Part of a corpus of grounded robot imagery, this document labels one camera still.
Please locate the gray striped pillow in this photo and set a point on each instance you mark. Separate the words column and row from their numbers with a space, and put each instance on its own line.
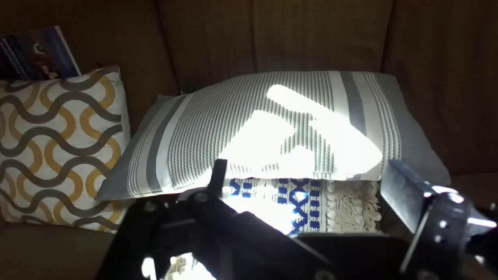
column 207, row 130

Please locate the purple book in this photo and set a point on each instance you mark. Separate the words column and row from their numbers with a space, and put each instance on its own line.
column 35, row 55

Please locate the white blue textured pillow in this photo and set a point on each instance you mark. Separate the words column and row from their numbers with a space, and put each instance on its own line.
column 336, row 208

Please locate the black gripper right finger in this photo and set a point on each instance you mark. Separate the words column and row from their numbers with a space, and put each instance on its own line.
column 414, row 203

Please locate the yellow gray wavy pillow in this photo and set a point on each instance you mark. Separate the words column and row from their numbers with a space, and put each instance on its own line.
column 56, row 150

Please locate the brown fabric sofa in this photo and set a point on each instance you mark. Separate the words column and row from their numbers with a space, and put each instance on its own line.
column 207, row 41

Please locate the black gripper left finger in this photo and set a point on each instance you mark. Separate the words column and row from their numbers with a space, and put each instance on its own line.
column 155, row 234

